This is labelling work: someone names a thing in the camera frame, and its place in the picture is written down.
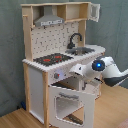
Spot white microwave door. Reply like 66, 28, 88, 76
89, 3, 100, 22

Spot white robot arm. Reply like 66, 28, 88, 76
69, 57, 128, 87

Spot grey range hood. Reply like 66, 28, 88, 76
35, 6, 64, 27

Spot wooden toy kitchen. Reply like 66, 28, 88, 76
22, 2, 105, 128

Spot black stovetop red burners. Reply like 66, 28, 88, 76
34, 53, 71, 66

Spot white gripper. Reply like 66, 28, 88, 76
69, 64, 85, 79

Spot left red stove knob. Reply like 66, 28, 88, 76
54, 73, 60, 79

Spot grey toy sink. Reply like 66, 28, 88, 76
65, 47, 95, 55

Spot white oven door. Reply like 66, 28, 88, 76
49, 86, 95, 128

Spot black toy faucet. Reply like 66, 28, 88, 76
67, 33, 82, 49

